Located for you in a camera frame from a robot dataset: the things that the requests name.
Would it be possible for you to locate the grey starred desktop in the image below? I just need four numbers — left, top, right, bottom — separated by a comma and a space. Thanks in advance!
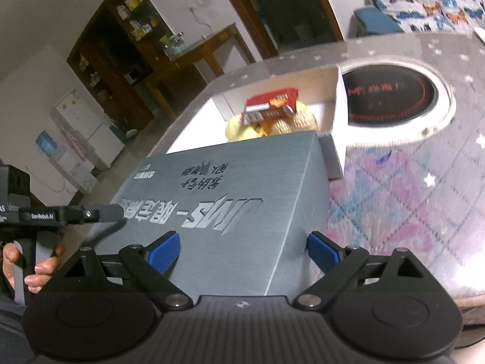
149, 30, 485, 349

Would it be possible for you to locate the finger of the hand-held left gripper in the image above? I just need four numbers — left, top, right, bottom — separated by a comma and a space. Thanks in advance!
85, 203, 127, 223
87, 219, 128, 246

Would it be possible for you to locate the wooden door frame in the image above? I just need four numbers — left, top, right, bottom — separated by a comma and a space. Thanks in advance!
210, 0, 346, 60

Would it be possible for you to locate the person's left hand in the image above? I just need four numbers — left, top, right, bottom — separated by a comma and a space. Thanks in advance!
2, 242, 66, 295

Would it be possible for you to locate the yellow rubber chicken toy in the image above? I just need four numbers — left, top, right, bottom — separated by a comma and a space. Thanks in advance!
225, 115, 273, 142

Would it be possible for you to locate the pink hanging cloth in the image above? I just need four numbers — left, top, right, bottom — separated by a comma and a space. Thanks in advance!
61, 121, 83, 153

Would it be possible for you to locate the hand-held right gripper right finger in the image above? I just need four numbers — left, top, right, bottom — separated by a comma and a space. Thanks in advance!
295, 231, 432, 309

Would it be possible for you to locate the red snack packet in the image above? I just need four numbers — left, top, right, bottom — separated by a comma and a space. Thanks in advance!
242, 88, 300, 125

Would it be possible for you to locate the black round induction cooker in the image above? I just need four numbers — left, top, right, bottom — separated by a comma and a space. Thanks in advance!
338, 58, 458, 147

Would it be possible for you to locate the cardboard box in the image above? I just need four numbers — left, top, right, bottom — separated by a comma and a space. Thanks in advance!
166, 64, 348, 182

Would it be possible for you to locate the grey printed box lid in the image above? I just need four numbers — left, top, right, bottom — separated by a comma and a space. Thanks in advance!
87, 131, 331, 304

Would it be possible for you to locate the butterfly pattern cushion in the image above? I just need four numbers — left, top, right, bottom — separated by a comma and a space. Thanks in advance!
369, 0, 485, 33

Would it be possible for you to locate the person's dark clothing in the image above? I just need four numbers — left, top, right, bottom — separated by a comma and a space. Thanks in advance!
0, 292, 35, 364

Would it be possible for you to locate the dark wooden cabinet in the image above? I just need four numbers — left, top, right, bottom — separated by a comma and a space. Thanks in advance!
66, 0, 198, 130

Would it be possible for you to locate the wooden table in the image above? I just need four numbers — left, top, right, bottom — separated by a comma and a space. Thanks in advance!
144, 23, 257, 113

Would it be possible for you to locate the blue sofa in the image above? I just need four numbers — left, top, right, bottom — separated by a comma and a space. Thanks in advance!
354, 0, 485, 39

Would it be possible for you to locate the beige peanut toy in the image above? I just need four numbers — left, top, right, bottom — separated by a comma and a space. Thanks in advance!
271, 102, 320, 136

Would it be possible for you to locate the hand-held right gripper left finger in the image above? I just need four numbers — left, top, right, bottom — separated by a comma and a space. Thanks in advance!
64, 231, 192, 310

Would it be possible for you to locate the water dispenser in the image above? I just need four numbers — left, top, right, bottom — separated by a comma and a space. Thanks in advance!
35, 130, 98, 191

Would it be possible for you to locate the white refrigerator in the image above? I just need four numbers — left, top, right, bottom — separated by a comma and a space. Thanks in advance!
49, 89, 126, 170

